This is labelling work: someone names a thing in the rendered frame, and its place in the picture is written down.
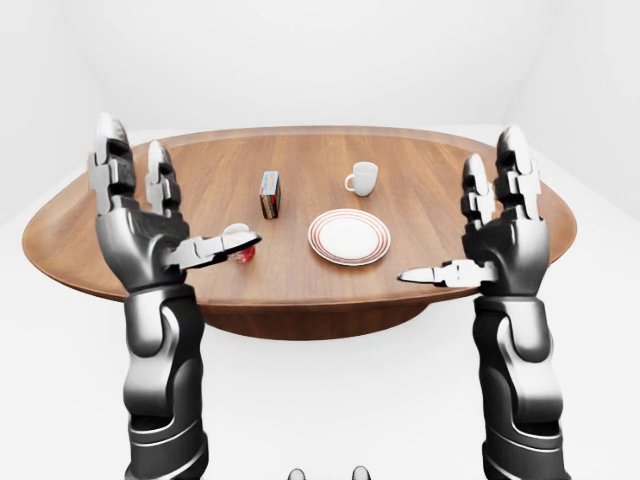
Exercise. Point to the red mug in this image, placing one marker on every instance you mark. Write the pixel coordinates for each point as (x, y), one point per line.
(243, 249)

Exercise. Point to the small dark rounded shape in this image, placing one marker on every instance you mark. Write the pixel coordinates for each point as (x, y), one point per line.
(360, 473)
(296, 474)

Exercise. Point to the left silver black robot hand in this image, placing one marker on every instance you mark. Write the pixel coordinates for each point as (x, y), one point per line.
(132, 235)

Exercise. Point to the white plate with red rings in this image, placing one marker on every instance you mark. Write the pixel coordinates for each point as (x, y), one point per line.
(348, 237)

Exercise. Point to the white mug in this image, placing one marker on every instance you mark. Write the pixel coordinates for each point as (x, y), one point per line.
(363, 178)

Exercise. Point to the round dark wooden table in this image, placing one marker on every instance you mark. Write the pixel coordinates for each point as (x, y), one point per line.
(320, 200)

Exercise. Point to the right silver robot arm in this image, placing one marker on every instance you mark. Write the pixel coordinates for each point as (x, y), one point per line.
(520, 385)

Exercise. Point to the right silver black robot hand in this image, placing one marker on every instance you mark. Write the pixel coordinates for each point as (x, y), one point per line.
(515, 245)

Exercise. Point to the printed food box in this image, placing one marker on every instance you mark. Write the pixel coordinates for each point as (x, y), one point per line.
(270, 195)

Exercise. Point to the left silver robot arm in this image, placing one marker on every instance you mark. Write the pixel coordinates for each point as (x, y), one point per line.
(165, 380)

